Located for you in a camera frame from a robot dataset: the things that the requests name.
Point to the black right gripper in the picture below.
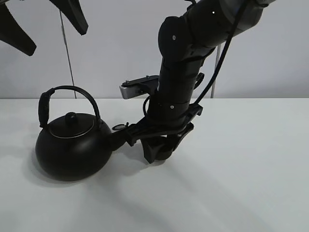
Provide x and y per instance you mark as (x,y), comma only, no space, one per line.
(155,145)

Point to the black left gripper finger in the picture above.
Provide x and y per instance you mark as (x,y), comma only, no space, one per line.
(12,34)
(73,12)

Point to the black round teapot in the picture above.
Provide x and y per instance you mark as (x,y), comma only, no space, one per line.
(74,146)

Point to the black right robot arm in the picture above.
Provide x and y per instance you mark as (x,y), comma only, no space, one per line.
(184,43)

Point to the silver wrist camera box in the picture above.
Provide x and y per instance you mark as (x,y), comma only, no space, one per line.
(138,87)

